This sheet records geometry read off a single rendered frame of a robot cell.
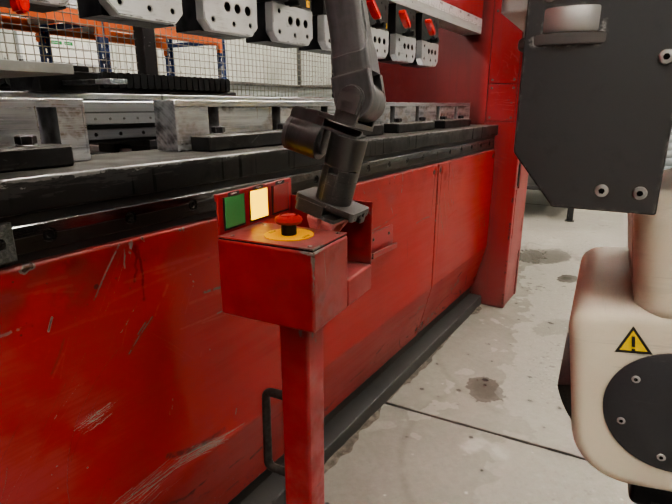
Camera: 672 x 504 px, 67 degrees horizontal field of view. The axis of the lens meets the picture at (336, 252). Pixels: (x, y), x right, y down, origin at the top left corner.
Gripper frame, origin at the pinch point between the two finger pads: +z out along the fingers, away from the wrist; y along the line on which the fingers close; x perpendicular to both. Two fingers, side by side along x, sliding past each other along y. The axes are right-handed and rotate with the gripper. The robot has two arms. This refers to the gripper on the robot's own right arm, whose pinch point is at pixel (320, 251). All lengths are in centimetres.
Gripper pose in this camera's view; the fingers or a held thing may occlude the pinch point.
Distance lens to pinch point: 82.7
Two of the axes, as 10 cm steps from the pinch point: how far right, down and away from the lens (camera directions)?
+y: -8.6, -3.8, 3.4
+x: -4.5, 2.5, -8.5
